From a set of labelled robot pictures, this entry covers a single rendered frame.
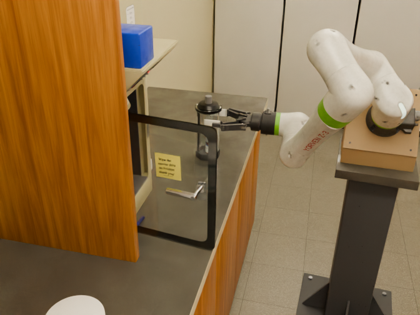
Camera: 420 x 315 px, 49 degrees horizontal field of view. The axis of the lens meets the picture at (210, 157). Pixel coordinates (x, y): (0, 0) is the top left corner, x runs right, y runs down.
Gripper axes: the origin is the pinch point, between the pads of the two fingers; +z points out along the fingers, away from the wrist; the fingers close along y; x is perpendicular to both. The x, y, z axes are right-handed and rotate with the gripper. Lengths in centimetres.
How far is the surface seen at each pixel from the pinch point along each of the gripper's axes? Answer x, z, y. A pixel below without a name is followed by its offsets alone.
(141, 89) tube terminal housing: -21.6, 17.6, 30.8
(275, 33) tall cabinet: 24, -5, -248
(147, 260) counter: 18, 4, 69
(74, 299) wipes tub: 3, 10, 101
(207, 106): -6.1, 1.0, 3.7
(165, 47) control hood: -39, 6, 40
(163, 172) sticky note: -11, 0, 64
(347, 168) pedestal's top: 18, -57, -3
